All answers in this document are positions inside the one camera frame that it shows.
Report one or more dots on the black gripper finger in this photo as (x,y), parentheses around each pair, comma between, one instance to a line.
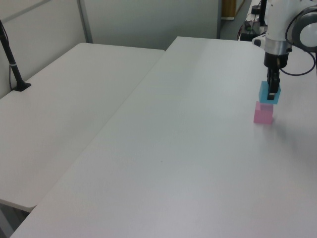
(272,86)

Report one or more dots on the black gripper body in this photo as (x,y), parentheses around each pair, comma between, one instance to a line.
(275,60)

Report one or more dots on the blue cube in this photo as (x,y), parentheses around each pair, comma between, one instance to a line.
(263,93)

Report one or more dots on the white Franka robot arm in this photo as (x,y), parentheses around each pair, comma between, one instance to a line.
(277,22)

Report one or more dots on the pink cube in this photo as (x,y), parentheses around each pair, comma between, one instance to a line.
(262,115)

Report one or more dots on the black box on desk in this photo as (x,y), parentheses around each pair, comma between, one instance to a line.
(247,36)

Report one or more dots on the black upright stand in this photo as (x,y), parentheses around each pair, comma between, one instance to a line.
(262,12)

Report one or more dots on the round black device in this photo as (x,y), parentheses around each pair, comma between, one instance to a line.
(255,10)

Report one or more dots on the wooden board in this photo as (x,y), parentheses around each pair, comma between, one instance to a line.
(229,8)

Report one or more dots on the grey metal partition post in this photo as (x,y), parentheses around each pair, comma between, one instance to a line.
(219,19)
(85,24)

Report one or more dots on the black camera pole with base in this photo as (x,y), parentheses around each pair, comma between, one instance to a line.
(11,59)

